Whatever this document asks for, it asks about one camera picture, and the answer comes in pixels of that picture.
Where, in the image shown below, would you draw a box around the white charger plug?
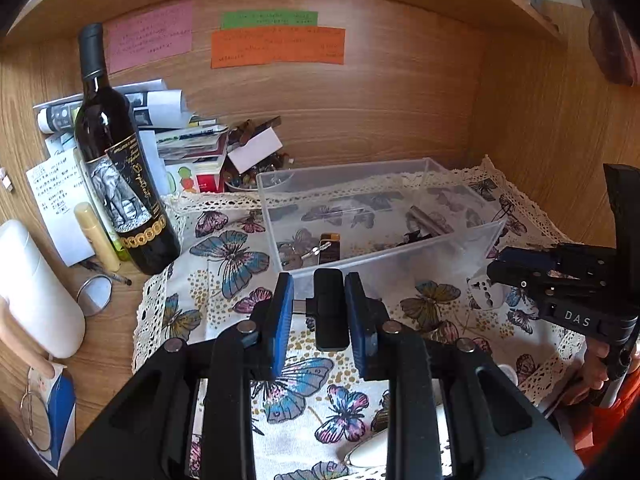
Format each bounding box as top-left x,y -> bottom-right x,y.
468,273 -> 506,310

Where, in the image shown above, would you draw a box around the silver metal clip bar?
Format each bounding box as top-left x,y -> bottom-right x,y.
409,206 -> 454,235

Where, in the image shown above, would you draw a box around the black binder clip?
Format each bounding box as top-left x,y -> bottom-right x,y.
398,230 -> 433,246

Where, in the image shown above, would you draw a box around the black usb adapter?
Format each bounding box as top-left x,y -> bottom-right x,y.
293,269 -> 349,352

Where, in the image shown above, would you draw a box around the black gold lipstick box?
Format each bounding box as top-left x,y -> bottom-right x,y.
318,233 -> 341,264

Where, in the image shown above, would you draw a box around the person's right hand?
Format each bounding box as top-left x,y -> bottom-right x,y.
564,338 -> 610,405

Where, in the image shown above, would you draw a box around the butterfly print lace cloth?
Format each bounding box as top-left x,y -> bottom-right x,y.
132,159 -> 585,479

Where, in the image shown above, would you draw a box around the white handheld massager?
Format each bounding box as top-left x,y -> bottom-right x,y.
344,398 -> 452,470

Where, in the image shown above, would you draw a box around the clear plastic storage box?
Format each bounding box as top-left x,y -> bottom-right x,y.
257,158 -> 504,306

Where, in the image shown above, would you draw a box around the small round mirror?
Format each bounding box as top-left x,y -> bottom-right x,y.
76,274 -> 113,318

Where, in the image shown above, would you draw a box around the eyeglasses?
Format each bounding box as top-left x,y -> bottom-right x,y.
20,367 -> 52,453

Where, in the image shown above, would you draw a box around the white cylinder device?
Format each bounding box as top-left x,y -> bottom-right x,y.
1,219 -> 86,359

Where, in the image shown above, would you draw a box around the yellow lip balm stick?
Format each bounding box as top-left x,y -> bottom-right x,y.
74,202 -> 120,272

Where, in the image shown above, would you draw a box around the striped pink curtain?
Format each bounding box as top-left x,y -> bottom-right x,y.
580,0 -> 639,87

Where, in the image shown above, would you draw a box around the dark wine bottle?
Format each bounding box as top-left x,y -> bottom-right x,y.
75,23 -> 180,275

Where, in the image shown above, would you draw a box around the stack of papers and books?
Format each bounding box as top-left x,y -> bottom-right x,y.
34,79 -> 227,195

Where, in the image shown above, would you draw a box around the bowl of small trinkets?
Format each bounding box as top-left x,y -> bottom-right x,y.
221,116 -> 295,192

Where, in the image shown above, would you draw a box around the orange sticky note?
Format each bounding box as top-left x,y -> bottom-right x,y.
210,26 -> 346,68

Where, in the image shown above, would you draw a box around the pink sticky note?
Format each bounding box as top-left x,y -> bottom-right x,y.
105,0 -> 193,74

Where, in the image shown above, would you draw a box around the green sticky note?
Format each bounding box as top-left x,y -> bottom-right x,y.
220,9 -> 318,29

